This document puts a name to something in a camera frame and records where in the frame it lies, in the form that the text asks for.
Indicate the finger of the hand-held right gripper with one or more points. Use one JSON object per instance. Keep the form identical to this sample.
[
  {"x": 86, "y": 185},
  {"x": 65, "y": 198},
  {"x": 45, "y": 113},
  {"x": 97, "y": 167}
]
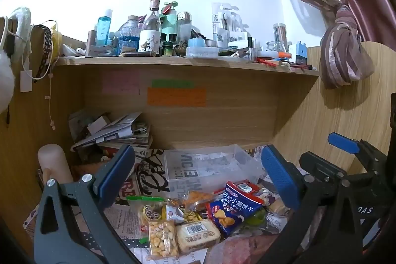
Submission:
[
  {"x": 321, "y": 165},
  {"x": 342, "y": 141}
]

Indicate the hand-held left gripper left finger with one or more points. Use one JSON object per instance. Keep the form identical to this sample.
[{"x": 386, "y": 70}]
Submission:
[{"x": 119, "y": 171}]

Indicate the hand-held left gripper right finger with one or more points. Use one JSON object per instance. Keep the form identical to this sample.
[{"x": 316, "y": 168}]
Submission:
[{"x": 278, "y": 177}]

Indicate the red snack packet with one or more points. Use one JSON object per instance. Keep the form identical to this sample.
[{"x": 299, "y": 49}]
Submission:
[{"x": 249, "y": 188}]

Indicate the green snack packet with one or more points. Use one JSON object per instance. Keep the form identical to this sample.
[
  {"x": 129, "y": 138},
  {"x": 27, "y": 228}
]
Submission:
[{"x": 255, "y": 217}]

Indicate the blue snack packet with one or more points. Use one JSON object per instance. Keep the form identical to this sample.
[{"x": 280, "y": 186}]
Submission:
[{"x": 235, "y": 208}]

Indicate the clear plastic container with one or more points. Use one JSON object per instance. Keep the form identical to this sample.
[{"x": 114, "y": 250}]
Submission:
[{"x": 210, "y": 165}]

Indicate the clear peanut packet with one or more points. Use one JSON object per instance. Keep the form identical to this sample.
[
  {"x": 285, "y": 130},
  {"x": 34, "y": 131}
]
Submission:
[{"x": 162, "y": 237}]

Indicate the orange crisps clear packet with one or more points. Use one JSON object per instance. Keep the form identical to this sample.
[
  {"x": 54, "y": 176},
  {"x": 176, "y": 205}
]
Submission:
[{"x": 198, "y": 200}]

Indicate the white biscuit packet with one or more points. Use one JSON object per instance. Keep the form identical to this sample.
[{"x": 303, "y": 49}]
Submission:
[{"x": 198, "y": 234}]

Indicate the cream snack packet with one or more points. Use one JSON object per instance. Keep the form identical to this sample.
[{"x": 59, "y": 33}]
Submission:
[{"x": 275, "y": 206}]

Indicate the newspaper table lining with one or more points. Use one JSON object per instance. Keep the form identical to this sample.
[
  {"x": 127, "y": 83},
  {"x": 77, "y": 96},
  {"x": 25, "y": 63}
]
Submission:
[{"x": 151, "y": 171}]

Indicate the pile of books and magazines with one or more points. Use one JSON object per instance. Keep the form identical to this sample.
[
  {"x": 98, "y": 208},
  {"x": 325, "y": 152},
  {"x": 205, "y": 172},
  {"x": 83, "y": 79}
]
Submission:
[{"x": 117, "y": 134}]

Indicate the small white yellow packet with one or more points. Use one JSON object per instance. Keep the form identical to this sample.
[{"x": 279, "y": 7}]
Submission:
[{"x": 173, "y": 214}]

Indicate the pink sticky note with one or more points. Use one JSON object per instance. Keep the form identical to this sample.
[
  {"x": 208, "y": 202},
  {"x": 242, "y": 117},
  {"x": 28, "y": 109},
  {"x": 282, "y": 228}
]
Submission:
[{"x": 120, "y": 82}]

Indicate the orange sticky note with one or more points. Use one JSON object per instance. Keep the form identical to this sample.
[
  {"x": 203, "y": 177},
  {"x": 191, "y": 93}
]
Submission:
[{"x": 176, "y": 97}]

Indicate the pink striped curtain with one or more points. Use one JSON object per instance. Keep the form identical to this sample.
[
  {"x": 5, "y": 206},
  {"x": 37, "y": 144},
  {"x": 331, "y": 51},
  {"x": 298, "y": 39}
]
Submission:
[{"x": 340, "y": 44}]

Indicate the green sticky note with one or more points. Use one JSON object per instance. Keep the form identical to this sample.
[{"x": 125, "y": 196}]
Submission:
[{"x": 173, "y": 83}]

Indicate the orange marker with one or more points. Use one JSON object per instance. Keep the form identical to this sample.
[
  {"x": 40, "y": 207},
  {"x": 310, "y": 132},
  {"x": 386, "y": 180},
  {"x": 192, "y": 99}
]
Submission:
[{"x": 283, "y": 55}]

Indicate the clear cotton swab cylinder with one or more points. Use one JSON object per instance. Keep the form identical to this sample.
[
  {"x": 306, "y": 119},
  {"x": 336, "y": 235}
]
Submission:
[{"x": 280, "y": 35}]

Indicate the wooden shelf board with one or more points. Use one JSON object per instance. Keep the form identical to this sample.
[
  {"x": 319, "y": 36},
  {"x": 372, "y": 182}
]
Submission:
[{"x": 185, "y": 66}]

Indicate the white charger plug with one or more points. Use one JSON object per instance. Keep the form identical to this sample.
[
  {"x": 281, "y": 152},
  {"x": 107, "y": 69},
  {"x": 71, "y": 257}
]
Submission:
[{"x": 26, "y": 81}]

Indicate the small dark green bottle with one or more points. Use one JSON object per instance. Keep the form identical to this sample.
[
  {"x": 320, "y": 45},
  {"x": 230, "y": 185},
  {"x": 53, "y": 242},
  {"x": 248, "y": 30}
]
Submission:
[{"x": 168, "y": 50}]

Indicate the round bottle with blue liquid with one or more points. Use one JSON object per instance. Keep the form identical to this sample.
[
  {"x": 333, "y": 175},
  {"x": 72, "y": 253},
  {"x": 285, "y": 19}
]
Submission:
[{"x": 129, "y": 38}]

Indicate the brown tube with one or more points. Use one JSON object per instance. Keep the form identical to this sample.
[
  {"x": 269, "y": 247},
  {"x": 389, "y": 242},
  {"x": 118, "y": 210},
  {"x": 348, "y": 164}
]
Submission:
[{"x": 91, "y": 39}]

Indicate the clear glass bottle with label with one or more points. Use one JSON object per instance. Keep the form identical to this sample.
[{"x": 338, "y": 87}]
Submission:
[{"x": 150, "y": 32}]

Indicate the tall blue bottle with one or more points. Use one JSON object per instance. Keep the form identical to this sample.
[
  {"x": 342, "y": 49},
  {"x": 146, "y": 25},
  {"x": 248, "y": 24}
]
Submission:
[{"x": 103, "y": 29}]

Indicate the black lace headband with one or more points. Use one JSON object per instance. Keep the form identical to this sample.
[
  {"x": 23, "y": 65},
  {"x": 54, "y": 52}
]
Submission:
[{"x": 46, "y": 47}]

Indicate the yellow headband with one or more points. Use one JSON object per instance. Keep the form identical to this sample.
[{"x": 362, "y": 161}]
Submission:
[{"x": 56, "y": 41}]

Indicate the clear flat plastic box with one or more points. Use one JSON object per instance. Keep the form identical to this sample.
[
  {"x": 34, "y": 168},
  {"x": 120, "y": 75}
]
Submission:
[{"x": 201, "y": 52}]

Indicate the white plush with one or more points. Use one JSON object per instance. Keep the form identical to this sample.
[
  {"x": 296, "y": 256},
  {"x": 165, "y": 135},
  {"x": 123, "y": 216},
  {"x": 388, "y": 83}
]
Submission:
[{"x": 5, "y": 78}]

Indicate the light blue jar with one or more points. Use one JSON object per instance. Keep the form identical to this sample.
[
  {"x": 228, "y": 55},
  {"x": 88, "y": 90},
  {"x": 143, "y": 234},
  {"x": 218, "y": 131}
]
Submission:
[{"x": 197, "y": 43}]

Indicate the mint green bottle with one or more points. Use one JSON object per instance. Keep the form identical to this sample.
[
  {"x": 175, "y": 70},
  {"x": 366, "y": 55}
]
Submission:
[{"x": 169, "y": 24}]

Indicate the clear bottle with silver cap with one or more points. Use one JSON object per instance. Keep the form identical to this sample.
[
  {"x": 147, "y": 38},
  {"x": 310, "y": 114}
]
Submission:
[{"x": 184, "y": 27}]

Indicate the white packaging cards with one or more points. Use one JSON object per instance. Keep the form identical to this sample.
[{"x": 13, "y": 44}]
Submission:
[{"x": 227, "y": 26}]

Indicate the white fluffy headband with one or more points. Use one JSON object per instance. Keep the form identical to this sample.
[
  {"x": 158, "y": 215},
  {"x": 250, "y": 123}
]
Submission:
[{"x": 23, "y": 22}]

